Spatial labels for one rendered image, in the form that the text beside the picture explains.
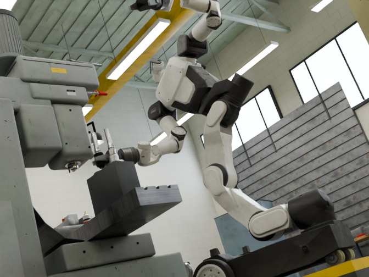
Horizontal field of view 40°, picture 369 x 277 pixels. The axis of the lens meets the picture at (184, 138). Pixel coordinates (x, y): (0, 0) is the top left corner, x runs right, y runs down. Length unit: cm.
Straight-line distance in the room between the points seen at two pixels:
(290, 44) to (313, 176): 287
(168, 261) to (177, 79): 96
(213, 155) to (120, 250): 67
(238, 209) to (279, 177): 863
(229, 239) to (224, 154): 614
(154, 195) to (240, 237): 652
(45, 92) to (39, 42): 770
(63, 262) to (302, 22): 936
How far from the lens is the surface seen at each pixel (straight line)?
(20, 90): 270
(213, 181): 253
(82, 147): 270
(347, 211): 1026
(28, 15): 968
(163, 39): 854
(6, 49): 284
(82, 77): 290
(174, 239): 1150
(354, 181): 1010
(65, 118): 274
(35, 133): 259
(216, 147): 260
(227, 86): 262
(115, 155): 235
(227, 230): 869
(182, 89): 271
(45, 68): 282
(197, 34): 272
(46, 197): 1026
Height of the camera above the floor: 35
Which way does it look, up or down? 20 degrees up
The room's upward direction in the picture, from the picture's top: 18 degrees counter-clockwise
